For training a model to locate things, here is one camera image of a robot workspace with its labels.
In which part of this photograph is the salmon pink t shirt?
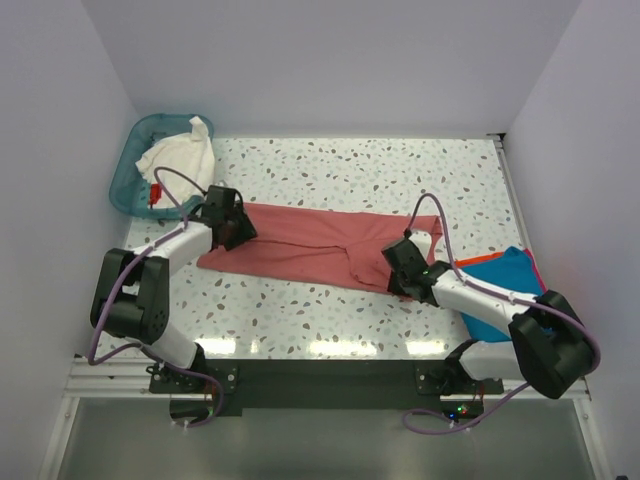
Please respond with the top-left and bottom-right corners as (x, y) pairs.
(198, 202), (444, 301)

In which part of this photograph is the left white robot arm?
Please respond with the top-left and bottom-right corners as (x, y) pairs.
(88, 186), (257, 392)

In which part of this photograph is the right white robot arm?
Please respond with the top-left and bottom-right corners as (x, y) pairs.
(382, 238), (601, 399)

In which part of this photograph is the orange folded t shirt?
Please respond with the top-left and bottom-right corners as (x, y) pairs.
(456, 252), (504, 267)

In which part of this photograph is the white t shirt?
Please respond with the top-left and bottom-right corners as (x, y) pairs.
(136, 116), (215, 208)

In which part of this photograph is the red garment tag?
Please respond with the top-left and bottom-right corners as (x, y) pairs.
(148, 184), (162, 208)

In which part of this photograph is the teal plastic basket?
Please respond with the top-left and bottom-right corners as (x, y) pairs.
(109, 113), (196, 220)

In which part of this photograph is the blue folded t shirt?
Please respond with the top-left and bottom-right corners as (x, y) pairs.
(457, 247), (543, 343)

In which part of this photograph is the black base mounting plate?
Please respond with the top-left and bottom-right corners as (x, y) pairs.
(146, 359), (504, 419)

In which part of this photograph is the aluminium frame rail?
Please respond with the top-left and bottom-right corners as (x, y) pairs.
(40, 357), (614, 479)

